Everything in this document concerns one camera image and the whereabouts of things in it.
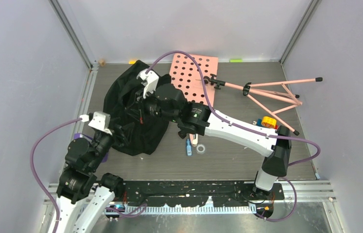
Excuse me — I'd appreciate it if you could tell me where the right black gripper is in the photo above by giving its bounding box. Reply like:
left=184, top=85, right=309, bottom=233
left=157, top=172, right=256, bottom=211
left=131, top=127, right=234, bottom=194
left=126, top=86, right=179, bottom=123

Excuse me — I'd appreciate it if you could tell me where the black student backpack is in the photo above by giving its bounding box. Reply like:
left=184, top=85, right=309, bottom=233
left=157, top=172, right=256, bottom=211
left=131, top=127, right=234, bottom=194
left=103, top=60, right=169, bottom=156

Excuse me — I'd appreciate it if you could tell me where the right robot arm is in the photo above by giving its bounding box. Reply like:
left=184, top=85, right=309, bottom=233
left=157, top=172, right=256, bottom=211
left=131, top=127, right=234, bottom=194
left=135, top=83, right=292, bottom=199

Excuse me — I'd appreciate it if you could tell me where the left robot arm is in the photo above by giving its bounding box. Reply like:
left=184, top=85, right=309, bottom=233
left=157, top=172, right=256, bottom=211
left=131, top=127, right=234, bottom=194
left=51, top=130, right=127, bottom=233

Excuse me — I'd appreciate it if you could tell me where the red black stamp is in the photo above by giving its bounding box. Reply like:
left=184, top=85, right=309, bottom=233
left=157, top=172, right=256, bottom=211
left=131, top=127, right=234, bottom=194
left=178, top=130, right=187, bottom=139

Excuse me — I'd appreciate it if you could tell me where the purple ball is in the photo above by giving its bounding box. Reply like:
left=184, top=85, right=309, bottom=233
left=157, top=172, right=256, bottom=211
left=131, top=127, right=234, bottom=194
left=73, top=133, right=108, bottom=163

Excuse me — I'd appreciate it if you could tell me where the pink perforated music stand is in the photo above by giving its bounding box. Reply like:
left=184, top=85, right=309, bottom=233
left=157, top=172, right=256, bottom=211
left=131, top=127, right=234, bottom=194
left=170, top=52, right=323, bottom=135

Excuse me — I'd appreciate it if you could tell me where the blue small clip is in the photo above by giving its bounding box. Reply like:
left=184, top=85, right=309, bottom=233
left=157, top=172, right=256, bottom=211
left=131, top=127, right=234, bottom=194
left=186, top=139, right=192, bottom=156

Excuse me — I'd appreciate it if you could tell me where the pink small stapler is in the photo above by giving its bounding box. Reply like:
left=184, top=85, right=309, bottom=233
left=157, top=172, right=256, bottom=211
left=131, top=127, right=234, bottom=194
left=190, top=134, right=198, bottom=147

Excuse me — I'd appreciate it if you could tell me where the clear tape roll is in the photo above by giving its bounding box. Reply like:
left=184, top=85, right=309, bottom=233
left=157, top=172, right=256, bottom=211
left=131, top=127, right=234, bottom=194
left=196, top=144, right=206, bottom=154

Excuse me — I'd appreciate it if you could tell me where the green tape marker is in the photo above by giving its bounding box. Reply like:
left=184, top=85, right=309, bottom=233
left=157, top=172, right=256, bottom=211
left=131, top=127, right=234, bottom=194
left=229, top=59, right=243, bottom=63

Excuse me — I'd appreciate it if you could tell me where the toy block car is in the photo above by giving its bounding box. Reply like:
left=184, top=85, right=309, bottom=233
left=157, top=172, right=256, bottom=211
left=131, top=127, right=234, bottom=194
left=253, top=116, right=278, bottom=129

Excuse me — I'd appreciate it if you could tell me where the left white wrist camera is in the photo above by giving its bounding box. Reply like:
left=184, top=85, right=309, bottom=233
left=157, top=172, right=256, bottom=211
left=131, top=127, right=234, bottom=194
left=79, top=111, right=113, bottom=135

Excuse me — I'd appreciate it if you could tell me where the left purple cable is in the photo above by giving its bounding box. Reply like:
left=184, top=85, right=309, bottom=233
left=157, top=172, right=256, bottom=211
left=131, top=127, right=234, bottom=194
left=30, top=117, right=84, bottom=233

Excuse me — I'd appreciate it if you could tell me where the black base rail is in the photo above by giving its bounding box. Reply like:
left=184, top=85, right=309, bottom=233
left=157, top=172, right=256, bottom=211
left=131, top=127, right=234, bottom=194
left=115, top=181, right=284, bottom=207

